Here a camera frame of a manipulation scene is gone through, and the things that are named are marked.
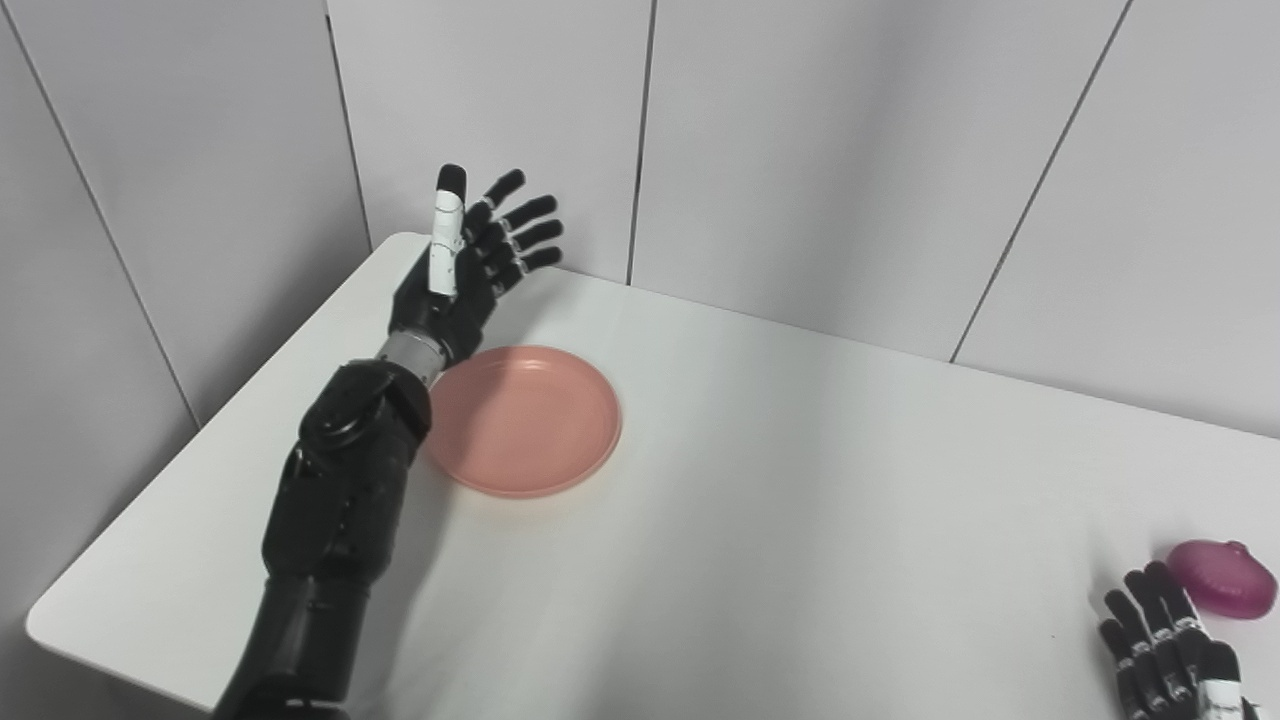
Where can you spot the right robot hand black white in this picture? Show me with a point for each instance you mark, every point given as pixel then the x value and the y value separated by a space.
pixel 1165 650

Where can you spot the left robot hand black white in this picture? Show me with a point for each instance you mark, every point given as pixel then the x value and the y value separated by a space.
pixel 462 275

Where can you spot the purple red onion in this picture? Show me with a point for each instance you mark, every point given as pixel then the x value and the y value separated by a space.
pixel 1225 578

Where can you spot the pink round plate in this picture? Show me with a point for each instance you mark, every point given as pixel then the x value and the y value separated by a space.
pixel 530 422

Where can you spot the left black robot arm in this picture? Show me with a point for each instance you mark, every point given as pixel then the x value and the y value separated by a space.
pixel 330 520

